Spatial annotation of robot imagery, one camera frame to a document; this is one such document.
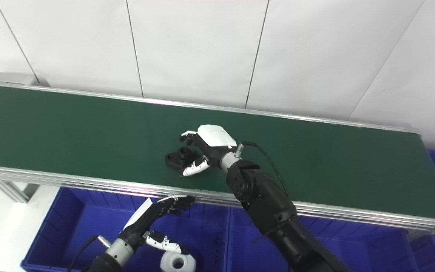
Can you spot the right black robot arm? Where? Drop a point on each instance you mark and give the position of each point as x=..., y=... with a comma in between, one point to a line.
x=270, y=211

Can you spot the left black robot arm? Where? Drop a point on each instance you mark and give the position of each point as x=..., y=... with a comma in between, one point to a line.
x=110, y=257

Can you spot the white round plastic part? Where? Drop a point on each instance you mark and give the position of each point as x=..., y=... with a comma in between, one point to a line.
x=170, y=264

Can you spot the black plastic machine part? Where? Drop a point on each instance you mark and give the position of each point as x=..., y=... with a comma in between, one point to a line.
x=178, y=156

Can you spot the grey conveyor end housing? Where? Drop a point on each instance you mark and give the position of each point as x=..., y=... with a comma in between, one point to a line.
x=11, y=78

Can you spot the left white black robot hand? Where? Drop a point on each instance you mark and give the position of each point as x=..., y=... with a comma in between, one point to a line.
x=145, y=217

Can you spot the aluminium conveyor leg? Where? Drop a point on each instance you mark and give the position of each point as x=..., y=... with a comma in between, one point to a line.
x=10, y=190

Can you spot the green conveyor belt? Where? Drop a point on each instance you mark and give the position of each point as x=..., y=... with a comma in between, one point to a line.
x=89, y=182
x=89, y=132

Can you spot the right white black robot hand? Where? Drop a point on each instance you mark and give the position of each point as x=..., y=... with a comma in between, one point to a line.
x=213, y=141

